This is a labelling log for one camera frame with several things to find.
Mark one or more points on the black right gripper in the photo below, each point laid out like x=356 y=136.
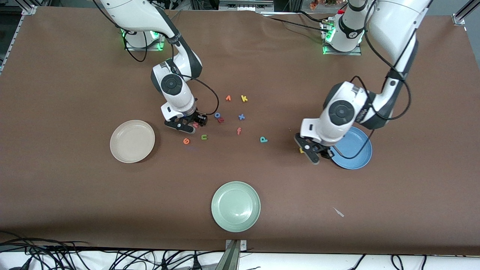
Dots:
x=197 y=117

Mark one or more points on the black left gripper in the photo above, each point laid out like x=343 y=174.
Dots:
x=324 y=149

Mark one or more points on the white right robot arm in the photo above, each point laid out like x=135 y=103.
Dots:
x=180 y=101

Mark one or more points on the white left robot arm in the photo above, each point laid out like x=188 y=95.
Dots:
x=393 y=26

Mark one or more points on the blue round plate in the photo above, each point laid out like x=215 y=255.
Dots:
x=356 y=150

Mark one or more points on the brown paper table cover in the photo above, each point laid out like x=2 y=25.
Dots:
x=240 y=168

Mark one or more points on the small grey tape scrap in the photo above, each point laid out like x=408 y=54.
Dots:
x=338 y=212

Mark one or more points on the beige round plate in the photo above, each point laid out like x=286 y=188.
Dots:
x=132 y=141

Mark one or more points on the green round plate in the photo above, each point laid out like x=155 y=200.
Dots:
x=235 y=207

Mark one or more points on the pink artificial flowers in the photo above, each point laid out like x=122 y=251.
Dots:
x=314 y=4

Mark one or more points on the aluminium corner profile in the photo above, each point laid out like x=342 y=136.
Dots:
x=459 y=18
x=29 y=9

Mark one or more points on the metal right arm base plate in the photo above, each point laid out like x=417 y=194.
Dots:
x=144 y=48

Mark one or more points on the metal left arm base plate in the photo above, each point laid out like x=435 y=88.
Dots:
x=343 y=53

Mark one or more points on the aluminium frame structure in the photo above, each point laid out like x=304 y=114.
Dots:
x=245 y=4

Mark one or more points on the metal camera stand bracket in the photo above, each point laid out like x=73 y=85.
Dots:
x=234 y=258

